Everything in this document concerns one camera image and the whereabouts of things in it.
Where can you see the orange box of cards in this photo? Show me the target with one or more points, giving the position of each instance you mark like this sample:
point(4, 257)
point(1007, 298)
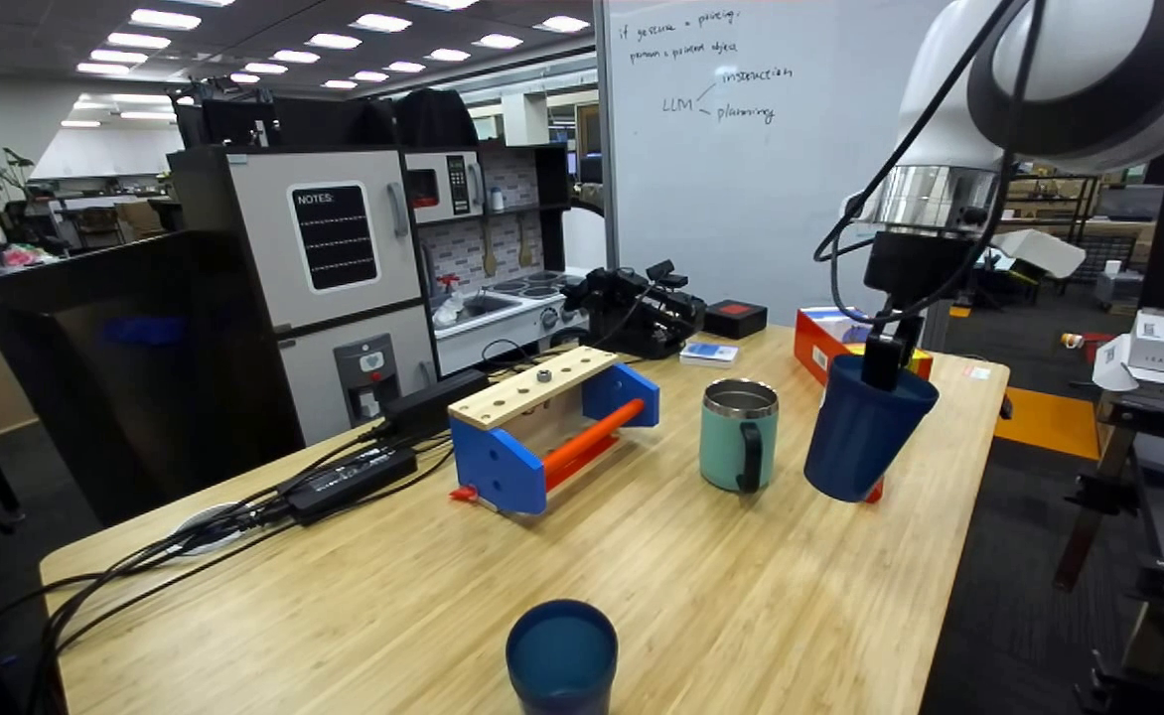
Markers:
point(820, 345)

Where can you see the background shelving with boxes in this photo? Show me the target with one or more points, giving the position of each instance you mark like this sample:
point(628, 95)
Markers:
point(1111, 200)

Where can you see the wooden block in blue holder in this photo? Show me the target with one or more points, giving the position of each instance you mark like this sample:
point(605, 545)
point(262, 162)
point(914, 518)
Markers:
point(503, 464)

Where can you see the white oven with black window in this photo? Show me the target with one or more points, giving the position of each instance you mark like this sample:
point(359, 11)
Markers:
point(327, 240)

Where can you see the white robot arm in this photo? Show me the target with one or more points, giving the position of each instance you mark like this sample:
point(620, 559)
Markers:
point(1081, 67)

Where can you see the black adapter block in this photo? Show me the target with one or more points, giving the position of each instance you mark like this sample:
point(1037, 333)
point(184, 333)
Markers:
point(425, 404)

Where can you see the white lower cabinet unit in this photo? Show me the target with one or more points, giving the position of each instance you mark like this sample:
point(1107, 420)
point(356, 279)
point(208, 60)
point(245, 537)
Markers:
point(363, 370)

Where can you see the small white microwave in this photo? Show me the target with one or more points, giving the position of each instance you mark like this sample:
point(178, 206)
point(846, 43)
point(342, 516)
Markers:
point(444, 185)

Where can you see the blue and white card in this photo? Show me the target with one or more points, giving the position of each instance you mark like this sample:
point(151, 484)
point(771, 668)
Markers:
point(707, 353)

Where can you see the black machine atop cabinet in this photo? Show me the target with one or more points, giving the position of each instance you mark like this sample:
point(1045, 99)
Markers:
point(327, 120)

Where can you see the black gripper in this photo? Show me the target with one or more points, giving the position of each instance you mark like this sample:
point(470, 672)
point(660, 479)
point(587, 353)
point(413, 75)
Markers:
point(923, 272)

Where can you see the tall blue cup with sticker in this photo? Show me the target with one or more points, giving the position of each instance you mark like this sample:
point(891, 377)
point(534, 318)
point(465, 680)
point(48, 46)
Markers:
point(861, 437)

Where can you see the black camera gear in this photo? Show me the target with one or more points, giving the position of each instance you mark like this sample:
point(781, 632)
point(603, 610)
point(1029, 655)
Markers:
point(633, 312)

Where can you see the white toy sink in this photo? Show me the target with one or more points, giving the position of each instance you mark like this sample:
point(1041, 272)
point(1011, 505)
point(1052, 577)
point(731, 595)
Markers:
point(493, 325)

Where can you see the short blue cup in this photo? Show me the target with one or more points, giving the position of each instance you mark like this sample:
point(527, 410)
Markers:
point(563, 661)

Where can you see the whiteboard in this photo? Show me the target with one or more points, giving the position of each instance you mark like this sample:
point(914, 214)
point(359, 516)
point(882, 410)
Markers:
point(742, 200)

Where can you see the black power brick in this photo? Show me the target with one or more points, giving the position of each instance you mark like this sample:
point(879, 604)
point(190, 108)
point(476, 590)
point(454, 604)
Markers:
point(348, 479)

